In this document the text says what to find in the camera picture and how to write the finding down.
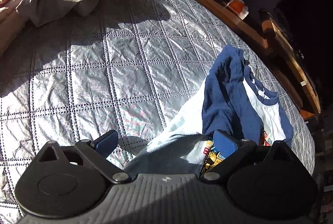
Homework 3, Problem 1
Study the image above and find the blue and white printed shirt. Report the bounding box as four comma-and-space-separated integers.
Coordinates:
125, 45, 293, 176

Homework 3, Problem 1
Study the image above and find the wooden side cabinet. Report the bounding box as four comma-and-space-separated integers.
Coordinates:
196, 0, 271, 57

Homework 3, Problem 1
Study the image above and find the orange tissue pack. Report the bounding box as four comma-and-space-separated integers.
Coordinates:
226, 0, 249, 20

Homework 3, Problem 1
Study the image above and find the grey quilted bed cover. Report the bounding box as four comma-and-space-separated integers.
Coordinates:
1, 0, 315, 223

